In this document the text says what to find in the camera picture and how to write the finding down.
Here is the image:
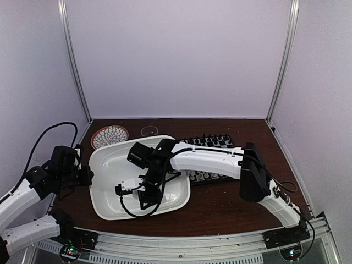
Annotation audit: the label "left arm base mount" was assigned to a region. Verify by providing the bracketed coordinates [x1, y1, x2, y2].
[51, 228, 99, 250]

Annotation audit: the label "right aluminium frame post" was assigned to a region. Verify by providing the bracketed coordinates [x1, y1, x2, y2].
[266, 0, 300, 123]

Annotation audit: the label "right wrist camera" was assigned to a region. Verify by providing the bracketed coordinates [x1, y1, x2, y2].
[114, 175, 146, 196]

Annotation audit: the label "black and white chessboard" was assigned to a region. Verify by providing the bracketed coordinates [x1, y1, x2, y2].
[180, 134, 237, 186]

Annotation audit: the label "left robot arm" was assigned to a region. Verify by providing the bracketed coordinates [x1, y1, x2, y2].
[1, 145, 94, 263]

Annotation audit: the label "patterned ceramic plate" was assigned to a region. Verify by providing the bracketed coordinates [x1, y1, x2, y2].
[90, 125, 129, 150]

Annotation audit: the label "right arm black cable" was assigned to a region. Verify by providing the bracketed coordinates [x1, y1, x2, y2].
[119, 175, 182, 218]

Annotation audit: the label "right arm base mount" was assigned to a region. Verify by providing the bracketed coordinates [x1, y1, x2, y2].
[262, 226, 310, 249]

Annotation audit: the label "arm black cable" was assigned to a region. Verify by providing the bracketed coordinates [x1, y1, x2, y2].
[119, 175, 182, 218]
[24, 122, 79, 174]

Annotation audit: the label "aluminium frame post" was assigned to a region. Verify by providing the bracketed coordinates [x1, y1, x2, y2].
[266, 0, 300, 123]
[57, 0, 92, 123]

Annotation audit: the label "clear drinking glass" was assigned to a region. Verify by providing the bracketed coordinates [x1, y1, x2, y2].
[140, 125, 159, 137]

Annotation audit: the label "black chess pieces row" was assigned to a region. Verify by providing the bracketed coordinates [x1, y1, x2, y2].
[184, 134, 234, 149]

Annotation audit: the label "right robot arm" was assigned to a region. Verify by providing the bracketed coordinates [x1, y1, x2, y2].
[121, 139, 308, 243]

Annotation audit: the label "front aluminium rail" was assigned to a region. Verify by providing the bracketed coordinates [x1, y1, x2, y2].
[21, 214, 339, 264]

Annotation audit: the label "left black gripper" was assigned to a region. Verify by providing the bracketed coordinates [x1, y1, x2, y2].
[58, 165, 92, 190]

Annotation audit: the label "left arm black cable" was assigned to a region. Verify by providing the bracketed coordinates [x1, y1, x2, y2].
[24, 122, 79, 174]

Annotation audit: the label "white rectangular tray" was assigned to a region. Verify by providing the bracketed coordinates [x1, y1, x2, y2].
[88, 134, 192, 221]

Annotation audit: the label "left aluminium frame post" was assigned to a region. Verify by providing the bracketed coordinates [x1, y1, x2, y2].
[57, 0, 92, 123]

